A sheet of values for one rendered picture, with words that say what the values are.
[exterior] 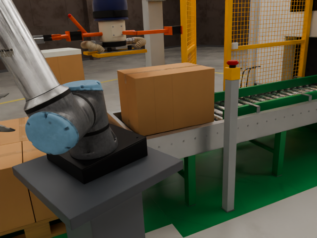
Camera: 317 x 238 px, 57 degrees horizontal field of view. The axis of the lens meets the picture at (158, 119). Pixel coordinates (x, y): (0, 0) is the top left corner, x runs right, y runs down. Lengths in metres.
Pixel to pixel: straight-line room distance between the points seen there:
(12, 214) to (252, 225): 1.49
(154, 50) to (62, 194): 2.29
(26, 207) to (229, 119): 1.35
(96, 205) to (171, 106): 1.17
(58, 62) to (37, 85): 2.52
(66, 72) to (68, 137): 2.60
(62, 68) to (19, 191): 1.83
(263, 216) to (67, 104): 1.63
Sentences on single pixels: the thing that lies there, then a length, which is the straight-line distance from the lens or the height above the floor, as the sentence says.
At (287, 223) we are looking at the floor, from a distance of 2.17.
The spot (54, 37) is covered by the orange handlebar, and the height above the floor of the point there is 1.23.
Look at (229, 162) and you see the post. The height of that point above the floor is 0.39.
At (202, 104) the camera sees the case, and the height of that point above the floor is 0.70.
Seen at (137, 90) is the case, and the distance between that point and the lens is 1.86.
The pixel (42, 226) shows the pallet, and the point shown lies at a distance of 2.07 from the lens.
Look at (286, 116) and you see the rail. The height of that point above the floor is 0.52.
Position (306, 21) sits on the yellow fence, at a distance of 3.64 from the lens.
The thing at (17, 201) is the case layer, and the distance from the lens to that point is 1.96.
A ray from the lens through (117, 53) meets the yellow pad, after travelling 1.84.
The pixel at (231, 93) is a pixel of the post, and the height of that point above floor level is 0.85.
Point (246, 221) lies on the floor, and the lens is 2.12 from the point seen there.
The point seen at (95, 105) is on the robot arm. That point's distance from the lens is 1.04.
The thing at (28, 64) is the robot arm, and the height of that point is 1.19.
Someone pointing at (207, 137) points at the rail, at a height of 0.51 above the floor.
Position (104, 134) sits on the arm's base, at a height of 0.89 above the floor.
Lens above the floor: 1.29
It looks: 19 degrees down
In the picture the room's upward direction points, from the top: 3 degrees counter-clockwise
